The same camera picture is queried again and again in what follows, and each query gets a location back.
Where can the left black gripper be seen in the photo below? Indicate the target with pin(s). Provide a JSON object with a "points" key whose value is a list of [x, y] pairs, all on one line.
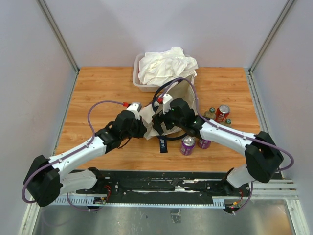
{"points": [[142, 129]]}

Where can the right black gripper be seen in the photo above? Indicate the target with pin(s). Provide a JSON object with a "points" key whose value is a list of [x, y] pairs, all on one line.
{"points": [[158, 119]]}

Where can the cream canvas tote bag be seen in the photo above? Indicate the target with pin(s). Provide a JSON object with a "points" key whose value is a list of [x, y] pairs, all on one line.
{"points": [[156, 107]]}

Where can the purple soda can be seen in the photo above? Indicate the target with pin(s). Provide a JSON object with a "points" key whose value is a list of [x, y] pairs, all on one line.
{"points": [[204, 144], [187, 145]]}

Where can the green cap glass bottle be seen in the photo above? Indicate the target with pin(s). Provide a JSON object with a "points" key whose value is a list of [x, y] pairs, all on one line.
{"points": [[210, 113]]}

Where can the red soda can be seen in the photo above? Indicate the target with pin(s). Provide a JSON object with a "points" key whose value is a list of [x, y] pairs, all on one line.
{"points": [[222, 112]]}

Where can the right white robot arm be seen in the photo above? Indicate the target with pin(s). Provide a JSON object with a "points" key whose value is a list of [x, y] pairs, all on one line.
{"points": [[262, 156]]}

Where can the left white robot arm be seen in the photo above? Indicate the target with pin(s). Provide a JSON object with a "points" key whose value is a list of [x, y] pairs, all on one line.
{"points": [[44, 178]]}

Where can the white plastic basket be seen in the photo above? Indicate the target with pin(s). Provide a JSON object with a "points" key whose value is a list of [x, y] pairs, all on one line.
{"points": [[136, 81]]}

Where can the crumpled white cloth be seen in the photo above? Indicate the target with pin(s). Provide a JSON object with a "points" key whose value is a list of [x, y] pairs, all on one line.
{"points": [[157, 68]]}

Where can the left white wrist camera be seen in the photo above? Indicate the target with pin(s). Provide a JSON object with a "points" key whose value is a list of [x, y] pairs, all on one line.
{"points": [[135, 108]]}

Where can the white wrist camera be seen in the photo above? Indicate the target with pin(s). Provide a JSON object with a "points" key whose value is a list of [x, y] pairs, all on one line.
{"points": [[135, 108], [165, 100]]}

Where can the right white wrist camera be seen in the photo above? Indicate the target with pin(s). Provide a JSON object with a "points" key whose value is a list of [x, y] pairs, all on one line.
{"points": [[165, 100]]}

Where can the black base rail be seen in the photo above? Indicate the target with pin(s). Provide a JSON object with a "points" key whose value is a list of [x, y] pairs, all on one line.
{"points": [[158, 189]]}

